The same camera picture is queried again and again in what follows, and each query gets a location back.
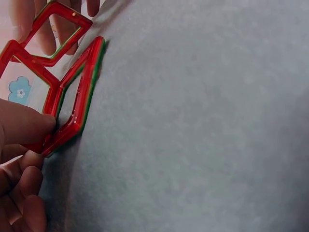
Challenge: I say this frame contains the person's right hand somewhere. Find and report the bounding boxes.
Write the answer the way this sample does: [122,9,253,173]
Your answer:
[10,0,101,57]

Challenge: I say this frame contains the red square magnetic tile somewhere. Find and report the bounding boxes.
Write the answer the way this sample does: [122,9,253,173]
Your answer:
[42,36,105,158]
[0,40,62,151]
[17,0,94,67]

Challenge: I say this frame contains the person's left hand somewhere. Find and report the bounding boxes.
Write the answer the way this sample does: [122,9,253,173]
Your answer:
[0,97,57,232]

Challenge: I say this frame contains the green square magnetic tile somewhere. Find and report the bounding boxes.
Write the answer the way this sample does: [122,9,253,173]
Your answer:
[49,38,107,157]

